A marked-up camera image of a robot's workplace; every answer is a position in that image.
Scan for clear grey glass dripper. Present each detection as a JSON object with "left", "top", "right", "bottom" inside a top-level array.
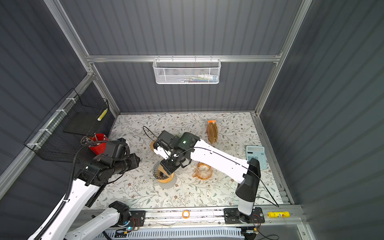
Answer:
[{"left": 152, "top": 162, "right": 174, "bottom": 183}]

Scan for brown paper coffee filters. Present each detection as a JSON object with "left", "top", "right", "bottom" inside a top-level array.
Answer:
[{"left": 207, "top": 124, "right": 218, "bottom": 144}]

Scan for red ribbed utensil cup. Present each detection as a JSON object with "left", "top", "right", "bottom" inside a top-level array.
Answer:
[{"left": 89, "top": 134, "right": 109, "bottom": 155}]

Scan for black wire wall basket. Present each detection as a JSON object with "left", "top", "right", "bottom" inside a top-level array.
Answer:
[{"left": 24, "top": 89, "right": 112, "bottom": 163}]

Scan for yellow highlighter in basket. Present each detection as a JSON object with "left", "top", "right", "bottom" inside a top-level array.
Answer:
[{"left": 97, "top": 108, "right": 109, "bottom": 122}]

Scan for orange coffee filter box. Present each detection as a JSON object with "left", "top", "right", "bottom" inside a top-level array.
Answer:
[{"left": 208, "top": 120, "right": 217, "bottom": 126}]

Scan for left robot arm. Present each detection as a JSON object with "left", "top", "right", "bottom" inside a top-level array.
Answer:
[{"left": 29, "top": 138, "right": 140, "bottom": 240}]

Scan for light blue calculator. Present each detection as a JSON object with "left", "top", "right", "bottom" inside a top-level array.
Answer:
[{"left": 246, "top": 146, "right": 268, "bottom": 170}]

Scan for white frosted mug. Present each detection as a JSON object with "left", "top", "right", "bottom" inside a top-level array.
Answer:
[{"left": 159, "top": 179, "right": 176, "bottom": 189}]

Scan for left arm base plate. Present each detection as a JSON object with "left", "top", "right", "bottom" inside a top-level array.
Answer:
[{"left": 117, "top": 211, "right": 146, "bottom": 228}]

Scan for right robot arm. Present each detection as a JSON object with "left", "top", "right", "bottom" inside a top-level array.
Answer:
[{"left": 153, "top": 131, "right": 261, "bottom": 216}]

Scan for white wire mesh basket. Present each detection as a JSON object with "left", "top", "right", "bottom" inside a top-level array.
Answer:
[{"left": 153, "top": 57, "right": 222, "bottom": 85}]

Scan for orange glass pitcher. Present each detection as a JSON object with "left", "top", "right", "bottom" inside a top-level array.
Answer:
[{"left": 192, "top": 162, "right": 213, "bottom": 180}]

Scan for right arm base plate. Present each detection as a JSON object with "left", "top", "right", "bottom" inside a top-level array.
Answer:
[{"left": 223, "top": 207, "right": 265, "bottom": 225}]

